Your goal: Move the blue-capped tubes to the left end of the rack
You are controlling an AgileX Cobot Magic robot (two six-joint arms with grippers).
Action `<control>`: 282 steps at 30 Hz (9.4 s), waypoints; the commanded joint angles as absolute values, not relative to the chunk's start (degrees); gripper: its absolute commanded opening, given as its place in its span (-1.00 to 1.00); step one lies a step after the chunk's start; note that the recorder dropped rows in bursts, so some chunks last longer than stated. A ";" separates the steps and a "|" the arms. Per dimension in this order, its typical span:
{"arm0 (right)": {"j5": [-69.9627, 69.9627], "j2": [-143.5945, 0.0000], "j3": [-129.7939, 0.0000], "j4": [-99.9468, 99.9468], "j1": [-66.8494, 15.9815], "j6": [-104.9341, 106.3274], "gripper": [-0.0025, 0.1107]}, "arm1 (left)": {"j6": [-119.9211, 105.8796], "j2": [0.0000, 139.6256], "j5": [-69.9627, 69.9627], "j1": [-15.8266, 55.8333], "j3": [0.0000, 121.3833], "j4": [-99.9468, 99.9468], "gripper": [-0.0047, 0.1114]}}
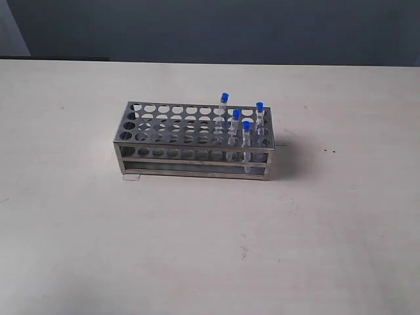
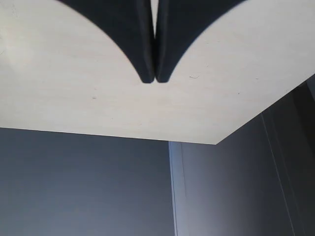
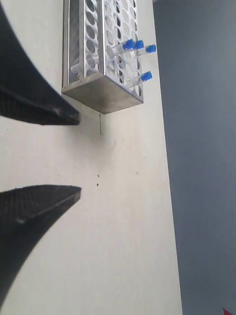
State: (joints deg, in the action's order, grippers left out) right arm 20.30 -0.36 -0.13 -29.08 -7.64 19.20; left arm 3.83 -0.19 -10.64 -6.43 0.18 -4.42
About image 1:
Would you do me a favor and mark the clear tape piece on table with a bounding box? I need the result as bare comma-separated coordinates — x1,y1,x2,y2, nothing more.
123,174,140,181

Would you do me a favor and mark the blue capped tube back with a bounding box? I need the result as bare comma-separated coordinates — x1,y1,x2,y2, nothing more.
213,93,229,136

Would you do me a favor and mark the blue capped tube front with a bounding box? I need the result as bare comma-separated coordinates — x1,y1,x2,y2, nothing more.
242,121,251,162

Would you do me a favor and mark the blue capped tube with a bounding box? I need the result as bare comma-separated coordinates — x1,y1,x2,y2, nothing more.
228,109,240,146
255,102,264,136
242,121,251,162
213,93,229,136

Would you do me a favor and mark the stainless steel test tube rack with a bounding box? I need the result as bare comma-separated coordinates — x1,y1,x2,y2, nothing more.
114,101,275,180

